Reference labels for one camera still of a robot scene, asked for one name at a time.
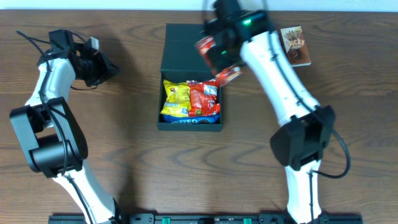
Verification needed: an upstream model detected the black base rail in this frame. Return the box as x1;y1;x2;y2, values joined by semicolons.
48;212;364;224

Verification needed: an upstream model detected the red snack bag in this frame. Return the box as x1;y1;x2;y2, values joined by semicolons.
187;79;221;117

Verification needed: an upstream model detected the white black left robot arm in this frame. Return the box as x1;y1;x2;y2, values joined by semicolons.
10;47;123;223

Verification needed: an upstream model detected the blue Oreo packet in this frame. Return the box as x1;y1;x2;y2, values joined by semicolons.
162;114;220;124

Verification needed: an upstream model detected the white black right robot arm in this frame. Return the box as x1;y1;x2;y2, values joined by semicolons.
198;1;335;223

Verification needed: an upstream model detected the dark green box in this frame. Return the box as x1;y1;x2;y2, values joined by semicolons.
157;24;223;132

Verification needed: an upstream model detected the yellow snack bag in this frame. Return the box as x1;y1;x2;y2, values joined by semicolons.
160;80;192;118

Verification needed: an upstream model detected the red Hello Panda box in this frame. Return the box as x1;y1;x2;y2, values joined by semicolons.
195;36;242;86

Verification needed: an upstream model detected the brown Pocky box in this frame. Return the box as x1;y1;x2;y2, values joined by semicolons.
280;26;312;67

